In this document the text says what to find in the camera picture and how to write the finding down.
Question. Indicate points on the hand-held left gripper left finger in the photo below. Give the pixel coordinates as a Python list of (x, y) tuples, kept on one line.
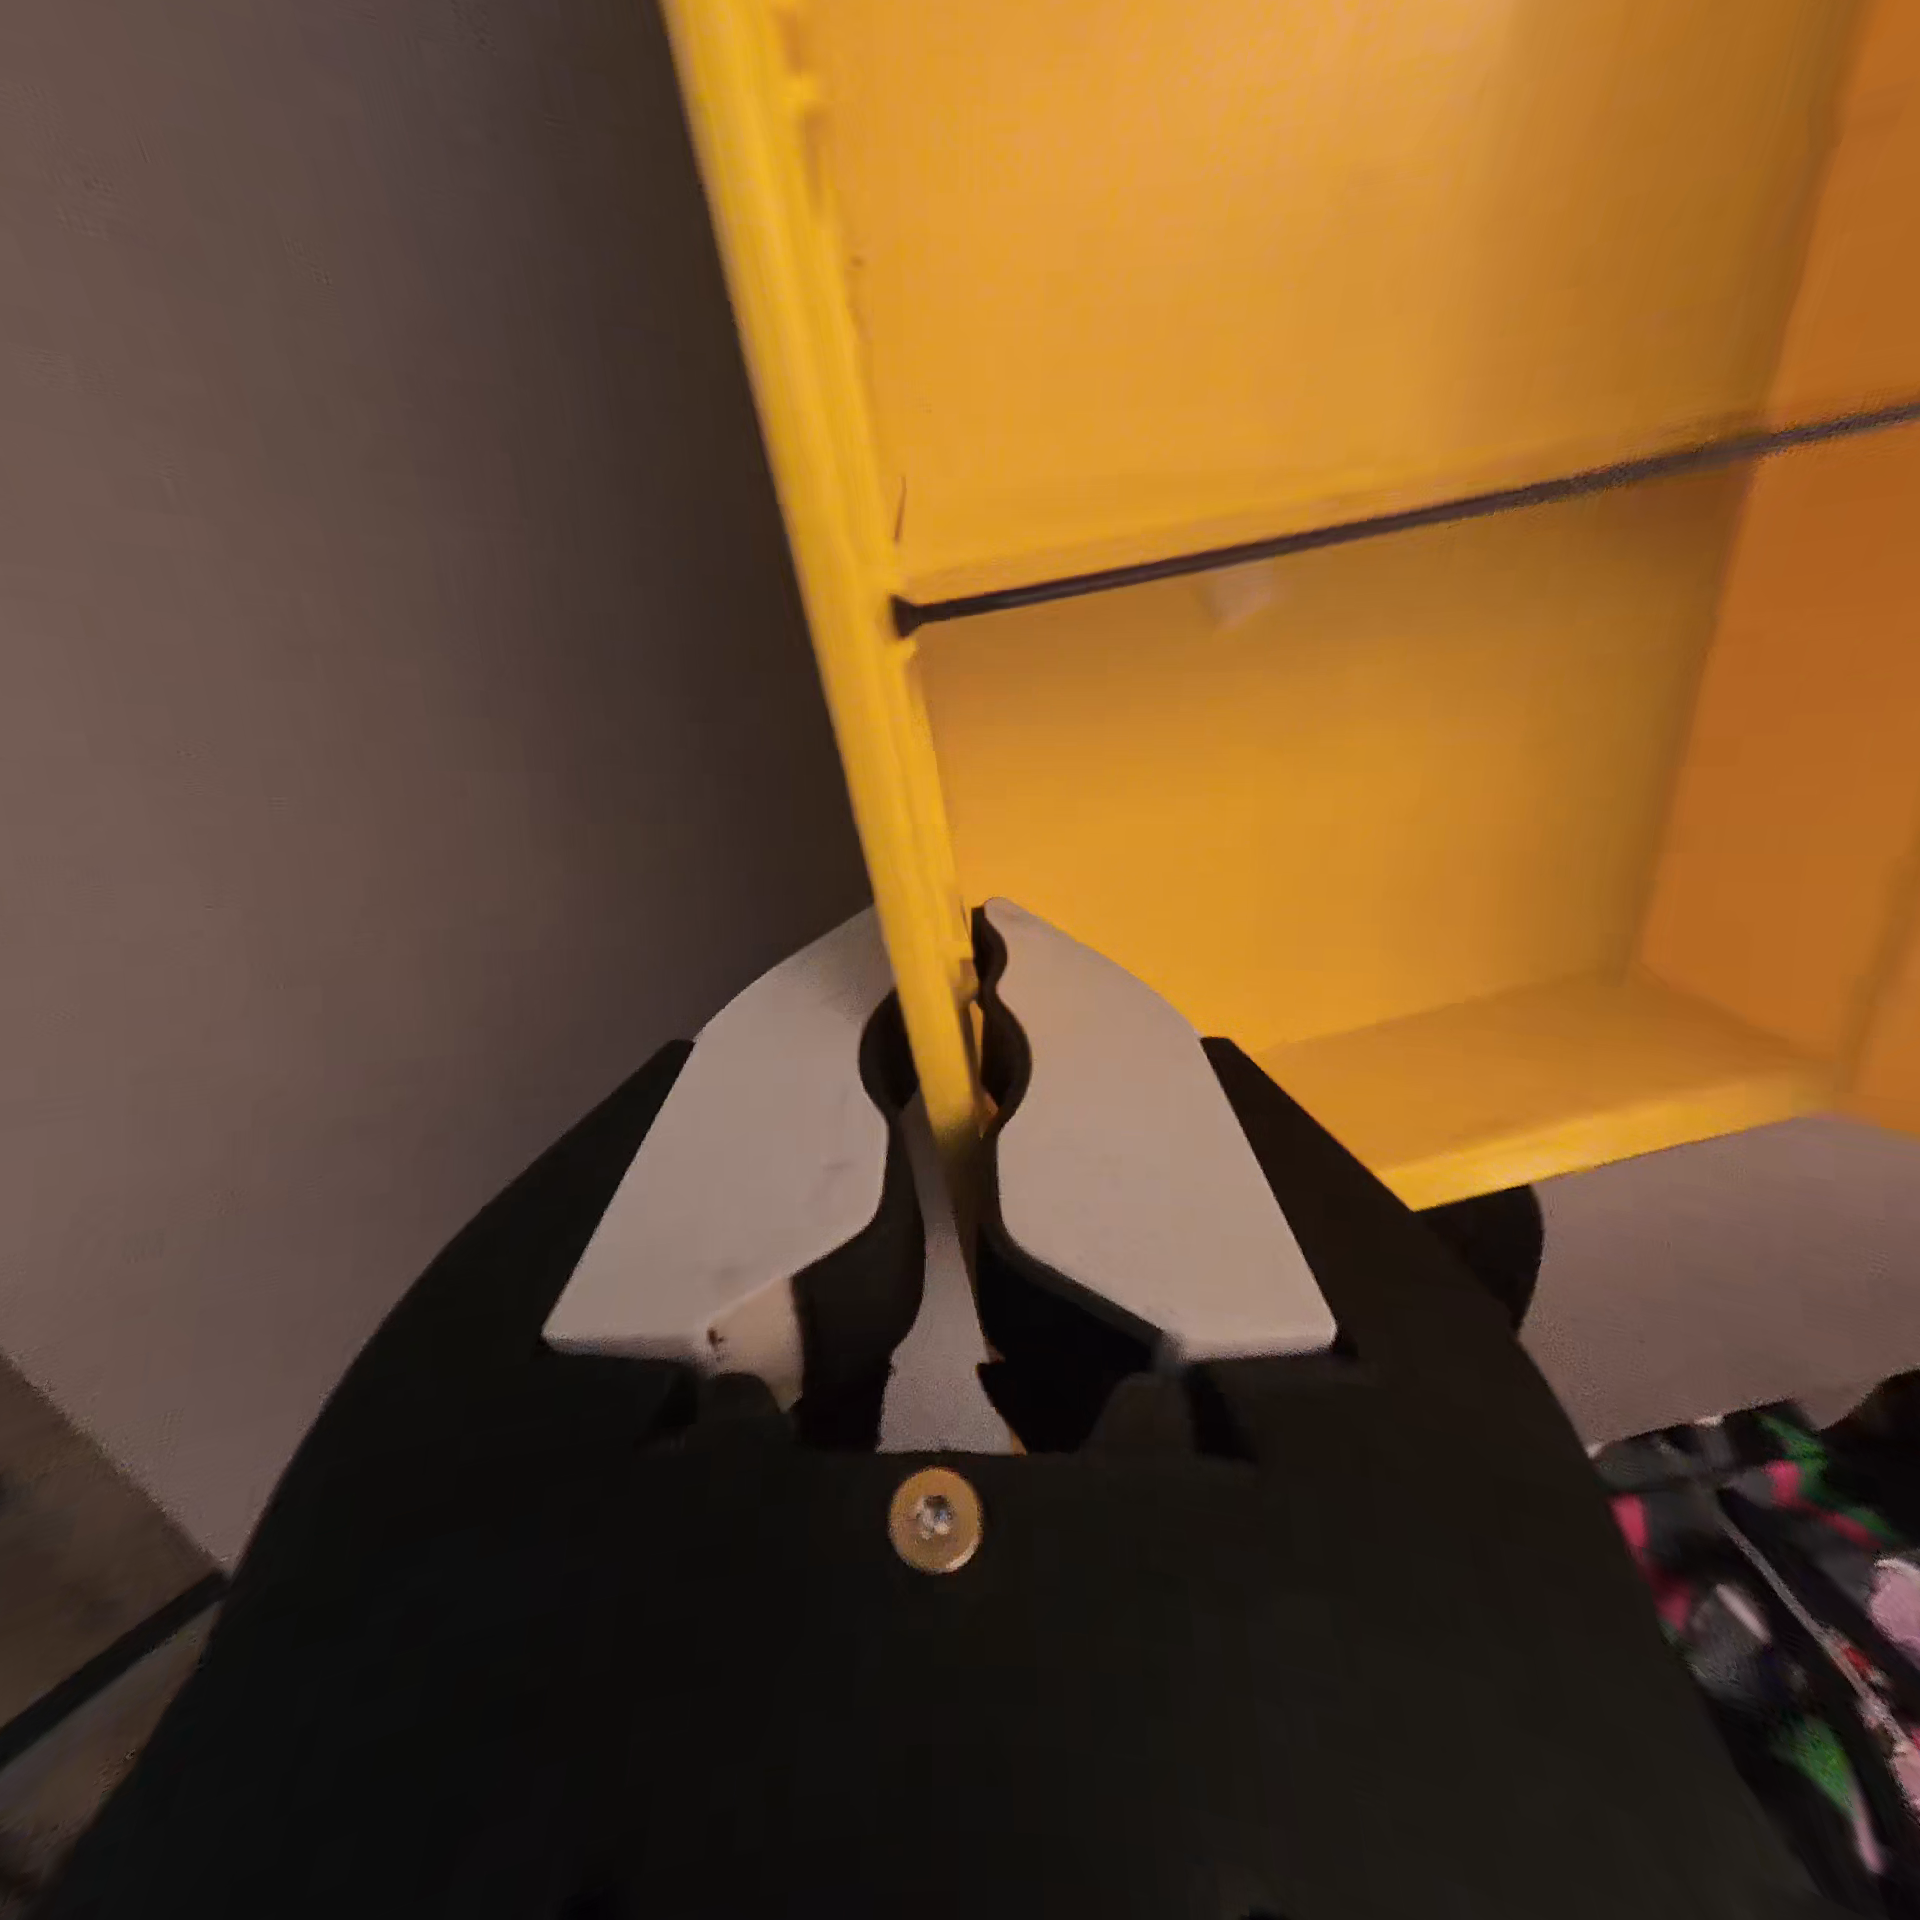
[(735, 1170)]

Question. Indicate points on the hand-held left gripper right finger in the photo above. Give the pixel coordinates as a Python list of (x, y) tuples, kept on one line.
[(1141, 1170)]

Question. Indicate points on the yellow plastic bin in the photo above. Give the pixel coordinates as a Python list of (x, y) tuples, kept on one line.
[(1277, 299)]

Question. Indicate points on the person's colourful printed pants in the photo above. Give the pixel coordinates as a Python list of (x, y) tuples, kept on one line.
[(1799, 1651)]

